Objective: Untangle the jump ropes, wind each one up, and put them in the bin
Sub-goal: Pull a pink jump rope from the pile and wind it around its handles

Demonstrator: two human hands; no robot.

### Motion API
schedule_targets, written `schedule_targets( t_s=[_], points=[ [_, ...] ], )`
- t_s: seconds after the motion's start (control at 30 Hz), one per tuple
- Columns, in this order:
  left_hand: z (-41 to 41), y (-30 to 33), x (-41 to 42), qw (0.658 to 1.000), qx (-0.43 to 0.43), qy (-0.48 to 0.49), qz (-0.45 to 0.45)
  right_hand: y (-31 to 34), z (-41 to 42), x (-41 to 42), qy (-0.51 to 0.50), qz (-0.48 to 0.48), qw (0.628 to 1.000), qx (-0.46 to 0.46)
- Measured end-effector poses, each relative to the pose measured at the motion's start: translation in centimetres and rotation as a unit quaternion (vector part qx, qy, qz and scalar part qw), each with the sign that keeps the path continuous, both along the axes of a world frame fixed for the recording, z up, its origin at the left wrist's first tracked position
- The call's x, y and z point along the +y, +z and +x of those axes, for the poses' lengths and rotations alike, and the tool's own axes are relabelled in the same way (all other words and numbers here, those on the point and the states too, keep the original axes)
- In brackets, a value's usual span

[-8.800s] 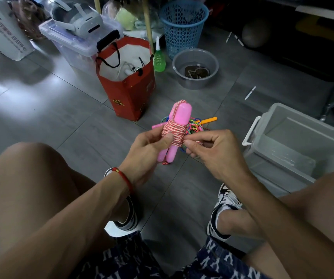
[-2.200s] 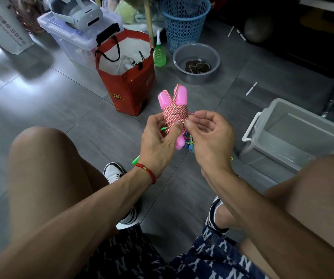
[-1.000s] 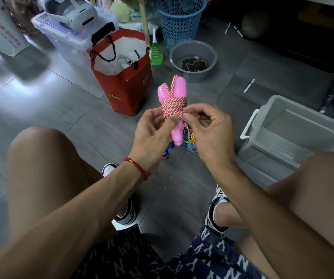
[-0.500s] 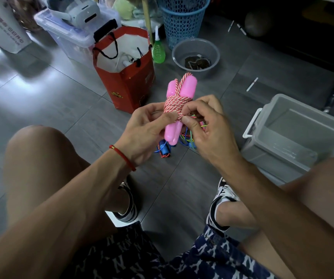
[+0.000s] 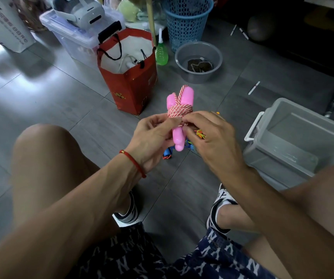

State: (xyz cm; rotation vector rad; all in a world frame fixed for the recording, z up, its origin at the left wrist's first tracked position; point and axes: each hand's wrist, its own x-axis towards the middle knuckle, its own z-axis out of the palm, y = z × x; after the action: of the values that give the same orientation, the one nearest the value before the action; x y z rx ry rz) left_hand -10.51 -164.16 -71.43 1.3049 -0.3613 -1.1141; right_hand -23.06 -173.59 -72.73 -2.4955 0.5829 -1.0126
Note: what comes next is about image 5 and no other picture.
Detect person's right leg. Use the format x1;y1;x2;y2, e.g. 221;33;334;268
216;162;334;279

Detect white VR headset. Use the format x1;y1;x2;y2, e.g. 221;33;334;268
51;0;106;29

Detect person's leg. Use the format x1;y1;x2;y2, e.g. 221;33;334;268
11;124;133;230
216;162;334;279

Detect grey plastic stool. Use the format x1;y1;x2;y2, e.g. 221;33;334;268
113;213;136;228

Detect grey plastic storage bin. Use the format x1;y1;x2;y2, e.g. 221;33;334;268
242;98;334;191

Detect blue mesh wastebasket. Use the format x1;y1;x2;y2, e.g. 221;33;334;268
162;0;215;53

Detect person's left shoe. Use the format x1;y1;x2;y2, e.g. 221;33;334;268
113;191;140;225

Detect brown ball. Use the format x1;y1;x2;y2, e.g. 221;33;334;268
247;13;275;42

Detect person's right hand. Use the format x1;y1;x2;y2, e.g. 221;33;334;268
181;110;249;183

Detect clear plastic bag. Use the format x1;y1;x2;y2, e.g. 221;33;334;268
104;0;167;29

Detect yellow flat board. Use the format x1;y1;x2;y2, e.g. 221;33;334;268
305;7;334;38

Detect person's shoe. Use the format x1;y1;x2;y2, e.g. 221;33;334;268
206;183;239;235
113;191;140;225

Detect person's left hand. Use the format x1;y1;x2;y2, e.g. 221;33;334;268
125;113;184;176

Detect red string bracelet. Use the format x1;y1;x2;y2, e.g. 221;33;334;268
119;150;147;179

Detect clear plastic storage bin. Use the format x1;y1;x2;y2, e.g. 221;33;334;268
39;5;126;70

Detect black rectangular pad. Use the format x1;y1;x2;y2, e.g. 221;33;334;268
98;21;123;44

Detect person's left leg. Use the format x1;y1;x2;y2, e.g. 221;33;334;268
11;124;133;230

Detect white cable bundle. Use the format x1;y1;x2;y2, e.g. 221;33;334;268
117;54;147;72

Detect green spray bottle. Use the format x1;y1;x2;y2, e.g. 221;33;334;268
155;28;169;66

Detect grey plastic basin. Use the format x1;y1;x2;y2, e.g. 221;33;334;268
175;41;223;84

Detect wound pink-handled rope bundle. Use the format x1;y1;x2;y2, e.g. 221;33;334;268
166;84;194;152

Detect pile of jump ropes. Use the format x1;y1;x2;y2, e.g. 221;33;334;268
162;112;223;160

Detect brown tangled strap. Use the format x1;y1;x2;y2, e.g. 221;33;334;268
187;58;214;73

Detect red paper bag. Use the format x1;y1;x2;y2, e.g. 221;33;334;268
97;28;158;116

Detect person's right shoe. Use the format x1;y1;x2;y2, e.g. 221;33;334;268
206;183;239;235

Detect white paper shopping bag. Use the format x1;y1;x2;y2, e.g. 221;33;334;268
0;0;36;53

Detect white oval side table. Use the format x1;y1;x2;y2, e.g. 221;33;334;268
97;0;167;47

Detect person's left forearm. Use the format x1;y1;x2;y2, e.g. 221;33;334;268
0;152;144;279

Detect person's right forearm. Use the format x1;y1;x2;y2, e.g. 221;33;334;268
225;168;334;279

